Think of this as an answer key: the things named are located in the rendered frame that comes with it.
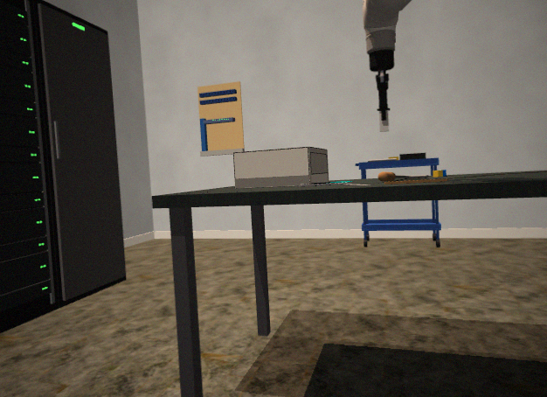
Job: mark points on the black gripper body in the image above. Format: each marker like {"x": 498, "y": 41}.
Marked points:
{"x": 381, "y": 59}

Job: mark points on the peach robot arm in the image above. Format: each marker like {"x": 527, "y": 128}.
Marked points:
{"x": 380, "y": 23}

